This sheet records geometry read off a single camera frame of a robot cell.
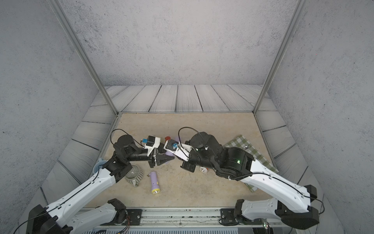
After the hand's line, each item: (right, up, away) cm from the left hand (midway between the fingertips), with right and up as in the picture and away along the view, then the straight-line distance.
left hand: (173, 155), depth 62 cm
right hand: (+2, +3, -5) cm, 6 cm away
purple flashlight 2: (-12, -22, +18) cm, 31 cm away
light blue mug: (-46, -11, +23) cm, 53 cm away
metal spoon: (+43, -2, +34) cm, 55 cm away
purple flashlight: (-2, +1, -2) cm, 3 cm away
